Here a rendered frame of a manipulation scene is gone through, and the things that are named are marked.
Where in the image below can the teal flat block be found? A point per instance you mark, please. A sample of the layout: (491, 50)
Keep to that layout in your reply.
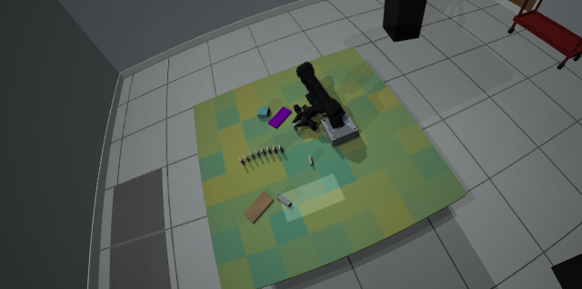
(263, 111)

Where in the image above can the tan flat rectangular slab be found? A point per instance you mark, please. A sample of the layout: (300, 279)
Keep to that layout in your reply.
(258, 207)

